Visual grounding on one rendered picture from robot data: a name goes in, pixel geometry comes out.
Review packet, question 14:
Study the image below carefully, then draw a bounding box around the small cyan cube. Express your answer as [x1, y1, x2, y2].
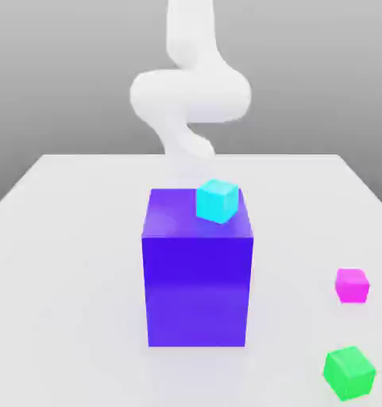
[195, 178, 240, 225]

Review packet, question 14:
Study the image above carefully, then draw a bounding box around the small magenta cube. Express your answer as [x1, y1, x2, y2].
[334, 267, 371, 304]

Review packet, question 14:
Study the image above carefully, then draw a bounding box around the small green cube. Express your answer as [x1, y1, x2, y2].
[322, 345, 377, 402]

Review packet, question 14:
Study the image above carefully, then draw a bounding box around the large purple box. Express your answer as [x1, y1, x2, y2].
[141, 188, 254, 348]

